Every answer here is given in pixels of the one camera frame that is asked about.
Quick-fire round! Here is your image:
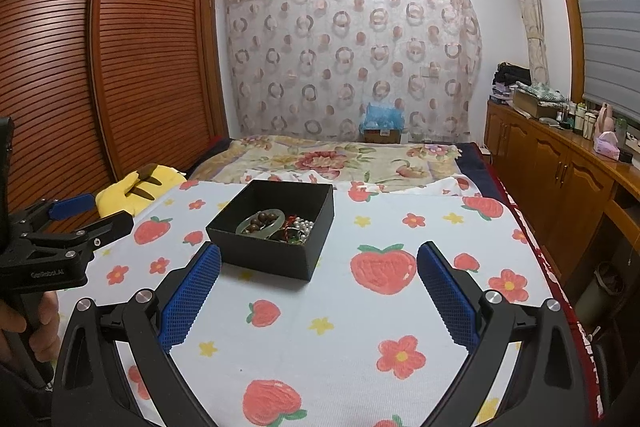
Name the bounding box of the brown wooden bead bracelet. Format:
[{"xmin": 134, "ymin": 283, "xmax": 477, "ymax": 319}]
[{"xmin": 245, "ymin": 213, "xmax": 278, "ymax": 235}]

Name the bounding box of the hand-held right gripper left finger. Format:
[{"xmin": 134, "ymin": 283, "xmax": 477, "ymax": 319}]
[{"xmin": 51, "ymin": 242, "xmax": 223, "ymax": 427}]

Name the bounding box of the white pearl necklace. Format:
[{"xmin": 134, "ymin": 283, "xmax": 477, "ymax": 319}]
[{"xmin": 282, "ymin": 216, "xmax": 316, "ymax": 233}]

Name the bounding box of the pink bottle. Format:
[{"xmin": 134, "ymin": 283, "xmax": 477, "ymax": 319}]
[{"xmin": 595, "ymin": 103, "xmax": 616, "ymax": 140}]

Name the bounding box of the pink tissue box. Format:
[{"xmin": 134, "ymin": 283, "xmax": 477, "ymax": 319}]
[{"xmin": 594, "ymin": 132, "xmax": 621, "ymax": 158}]

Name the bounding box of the yellow plush toy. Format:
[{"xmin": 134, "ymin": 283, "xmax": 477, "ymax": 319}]
[{"xmin": 95, "ymin": 163, "xmax": 187, "ymax": 218}]

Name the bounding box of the dark blue blanket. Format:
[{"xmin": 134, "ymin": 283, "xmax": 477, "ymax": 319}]
[{"xmin": 452, "ymin": 142, "xmax": 506, "ymax": 198}]

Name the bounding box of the bin with plastic bag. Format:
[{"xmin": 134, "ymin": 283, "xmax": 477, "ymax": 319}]
[{"xmin": 575, "ymin": 262, "xmax": 632, "ymax": 338}]

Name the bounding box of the floral blanket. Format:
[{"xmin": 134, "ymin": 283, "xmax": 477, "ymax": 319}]
[{"xmin": 190, "ymin": 134, "xmax": 463, "ymax": 192}]

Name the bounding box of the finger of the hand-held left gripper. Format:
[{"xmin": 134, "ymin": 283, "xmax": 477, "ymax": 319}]
[
  {"xmin": 10, "ymin": 193, "xmax": 96, "ymax": 233},
  {"xmin": 20, "ymin": 212, "xmax": 135, "ymax": 258}
]

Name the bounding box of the group of cosmetic bottles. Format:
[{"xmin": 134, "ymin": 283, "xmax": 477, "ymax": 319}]
[{"xmin": 557, "ymin": 99, "xmax": 601, "ymax": 138}]

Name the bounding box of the tied beige curtain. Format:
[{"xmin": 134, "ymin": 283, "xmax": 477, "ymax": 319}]
[{"xmin": 500, "ymin": 0, "xmax": 551, "ymax": 92}]

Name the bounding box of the green jade bangle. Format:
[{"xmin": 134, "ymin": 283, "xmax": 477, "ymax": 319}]
[{"xmin": 235, "ymin": 209, "xmax": 287, "ymax": 238}]

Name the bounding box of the wooden cabinet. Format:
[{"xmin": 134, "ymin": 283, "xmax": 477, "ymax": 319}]
[{"xmin": 484, "ymin": 99, "xmax": 640, "ymax": 323}]

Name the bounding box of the wooden louvered wardrobe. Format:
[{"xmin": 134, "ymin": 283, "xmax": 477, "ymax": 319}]
[{"xmin": 0, "ymin": 0, "xmax": 231, "ymax": 233}]

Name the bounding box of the strawberry print cloth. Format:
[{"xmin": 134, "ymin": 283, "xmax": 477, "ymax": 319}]
[{"xmin": 55, "ymin": 177, "xmax": 601, "ymax": 427}]

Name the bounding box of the wooden window frame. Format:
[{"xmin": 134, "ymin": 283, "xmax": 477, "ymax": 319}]
[{"xmin": 542, "ymin": 0, "xmax": 588, "ymax": 108}]

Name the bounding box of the blue plastic bag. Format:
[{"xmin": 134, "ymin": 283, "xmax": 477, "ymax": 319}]
[{"xmin": 361, "ymin": 102, "xmax": 405, "ymax": 130}]

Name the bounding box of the small brown cardboard box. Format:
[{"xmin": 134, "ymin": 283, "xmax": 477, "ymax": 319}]
[{"xmin": 362, "ymin": 127, "xmax": 402, "ymax": 144}]

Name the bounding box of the open cardboard box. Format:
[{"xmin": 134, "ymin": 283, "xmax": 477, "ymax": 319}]
[{"xmin": 512, "ymin": 89, "xmax": 563, "ymax": 120}]

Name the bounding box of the green patterned cloth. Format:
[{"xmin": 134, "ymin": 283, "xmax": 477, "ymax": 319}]
[{"xmin": 515, "ymin": 82, "xmax": 568, "ymax": 102}]

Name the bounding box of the stack of folded clothes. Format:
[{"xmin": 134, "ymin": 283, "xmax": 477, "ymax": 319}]
[{"xmin": 492, "ymin": 63, "xmax": 531, "ymax": 105}]

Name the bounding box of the person's left hand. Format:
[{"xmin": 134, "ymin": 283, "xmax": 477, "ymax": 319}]
[{"xmin": 0, "ymin": 292, "xmax": 63, "ymax": 373}]

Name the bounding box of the ring patterned curtain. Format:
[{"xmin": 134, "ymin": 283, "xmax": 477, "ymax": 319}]
[{"xmin": 217, "ymin": 0, "xmax": 483, "ymax": 142}]

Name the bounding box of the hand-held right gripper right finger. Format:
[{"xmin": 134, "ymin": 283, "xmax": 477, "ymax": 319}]
[{"xmin": 416, "ymin": 241, "xmax": 601, "ymax": 427}]

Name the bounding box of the black cardboard box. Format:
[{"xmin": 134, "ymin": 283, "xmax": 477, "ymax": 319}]
[{"xmin": 206, "ymin": 179, "xmax": 335, "ymax": 283}]

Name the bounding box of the grey window blind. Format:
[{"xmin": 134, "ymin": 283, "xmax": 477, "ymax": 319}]
[{"xmin": 557, "ymin": 0, "xmax": 640, "ymax": 128}]

